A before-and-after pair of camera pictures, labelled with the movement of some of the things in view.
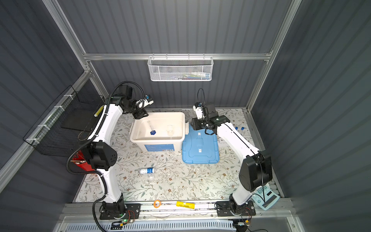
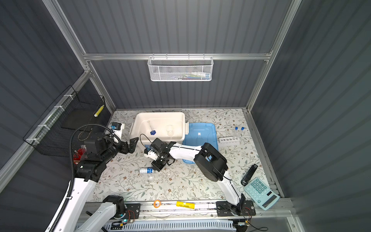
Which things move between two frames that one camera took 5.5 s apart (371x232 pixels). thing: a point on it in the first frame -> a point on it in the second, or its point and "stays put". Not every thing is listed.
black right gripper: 195,124 -> 156,166
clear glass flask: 170,131 stays put
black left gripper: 140,114 -> 124,149
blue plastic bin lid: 199,147 stays put
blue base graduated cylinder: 153,132 stays put
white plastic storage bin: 164,132 stays put
